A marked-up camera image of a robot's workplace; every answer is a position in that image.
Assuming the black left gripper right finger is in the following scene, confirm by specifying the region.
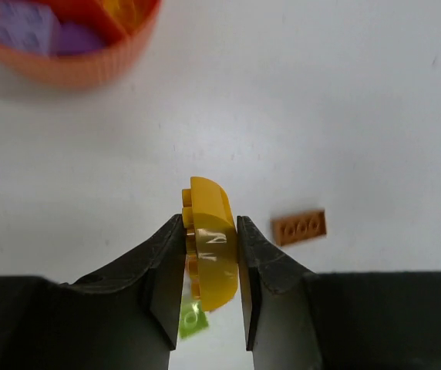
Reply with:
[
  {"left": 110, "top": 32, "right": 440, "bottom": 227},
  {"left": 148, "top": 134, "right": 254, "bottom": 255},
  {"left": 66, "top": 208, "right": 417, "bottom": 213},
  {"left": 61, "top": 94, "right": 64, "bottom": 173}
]
[{"left": 237, "top": 216, "right": 441, "bottom": 369}]

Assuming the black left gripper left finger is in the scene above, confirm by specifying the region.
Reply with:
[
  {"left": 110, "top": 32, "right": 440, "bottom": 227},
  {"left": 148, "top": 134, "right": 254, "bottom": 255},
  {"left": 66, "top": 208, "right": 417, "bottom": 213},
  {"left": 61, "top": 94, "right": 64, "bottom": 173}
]
[{"left": 0, "top": 215, "right": 185, "bottom": 369}]

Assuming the yellow curved lego brick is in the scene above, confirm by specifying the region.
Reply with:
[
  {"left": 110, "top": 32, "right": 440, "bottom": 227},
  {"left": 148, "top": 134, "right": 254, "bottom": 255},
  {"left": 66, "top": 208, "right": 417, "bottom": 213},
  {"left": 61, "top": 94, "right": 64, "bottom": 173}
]
[{"left": 182, "top": 177, "right": 238, "bottom": 311}]

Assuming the orange square lego brick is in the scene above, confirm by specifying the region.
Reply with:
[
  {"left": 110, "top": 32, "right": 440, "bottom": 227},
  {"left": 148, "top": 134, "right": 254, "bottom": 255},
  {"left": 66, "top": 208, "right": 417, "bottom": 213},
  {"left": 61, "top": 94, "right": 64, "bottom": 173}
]
[{"left": 101, "top": 0, "right": 156, "bottom": 34}]

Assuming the purple lego plate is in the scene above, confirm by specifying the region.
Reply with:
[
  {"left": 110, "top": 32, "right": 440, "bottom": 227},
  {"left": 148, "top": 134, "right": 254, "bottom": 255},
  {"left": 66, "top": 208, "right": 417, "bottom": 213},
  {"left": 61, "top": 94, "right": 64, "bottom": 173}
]
[{"left": 56, "top": 22, "right": 106, "bottom": 56}]

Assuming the lime green lego brick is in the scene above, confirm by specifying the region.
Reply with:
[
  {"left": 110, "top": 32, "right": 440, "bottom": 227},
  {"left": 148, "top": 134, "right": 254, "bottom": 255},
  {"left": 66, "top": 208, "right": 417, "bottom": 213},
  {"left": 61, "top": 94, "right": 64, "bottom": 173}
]
[{"left": 178, "top": 300, "right": 209, "bottom": 339}]

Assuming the brown lego plate right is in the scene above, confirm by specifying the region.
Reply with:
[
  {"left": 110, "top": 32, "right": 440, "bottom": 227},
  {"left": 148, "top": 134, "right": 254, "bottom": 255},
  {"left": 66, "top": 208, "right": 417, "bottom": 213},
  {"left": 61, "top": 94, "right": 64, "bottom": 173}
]
[{"left": 271, "top": 209, "right": 327, "bottom": 247}]

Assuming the orange round divided container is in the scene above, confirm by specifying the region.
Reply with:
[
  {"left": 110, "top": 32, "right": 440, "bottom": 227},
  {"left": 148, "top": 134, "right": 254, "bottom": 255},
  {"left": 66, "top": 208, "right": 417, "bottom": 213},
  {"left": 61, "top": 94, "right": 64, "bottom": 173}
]
[{"left": 0, "top": 1, "right": 162, "bottom": 89}]

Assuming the lavender lego brick in container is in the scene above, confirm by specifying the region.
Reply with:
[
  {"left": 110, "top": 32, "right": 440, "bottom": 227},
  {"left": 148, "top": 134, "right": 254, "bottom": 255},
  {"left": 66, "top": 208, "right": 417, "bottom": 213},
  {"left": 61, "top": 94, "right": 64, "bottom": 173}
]
[{"left": 0, "top": 1, "right": 60, "bottom": 56}]

